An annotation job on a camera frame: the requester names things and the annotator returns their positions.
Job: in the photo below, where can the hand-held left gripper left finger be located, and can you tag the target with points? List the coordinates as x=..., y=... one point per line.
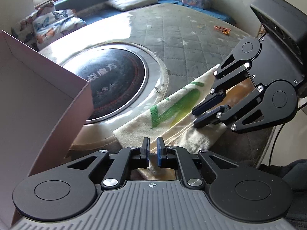
x=146, y=152

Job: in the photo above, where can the round black induction cooktop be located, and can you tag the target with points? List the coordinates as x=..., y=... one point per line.
x=115, y=76

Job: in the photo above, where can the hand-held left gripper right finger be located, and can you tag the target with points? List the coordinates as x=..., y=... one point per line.
x=159, y=152

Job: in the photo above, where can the white pillow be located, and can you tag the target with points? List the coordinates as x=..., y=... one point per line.
x=132, y=1

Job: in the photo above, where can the pink cardboard box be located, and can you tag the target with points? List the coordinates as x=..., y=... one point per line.
x=36, y=100

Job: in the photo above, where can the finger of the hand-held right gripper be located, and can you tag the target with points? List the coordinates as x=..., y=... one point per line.
x=208, y=104
x=206, y=121

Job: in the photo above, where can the cream canvas shopping bag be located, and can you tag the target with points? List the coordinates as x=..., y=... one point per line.
x=172, y=124

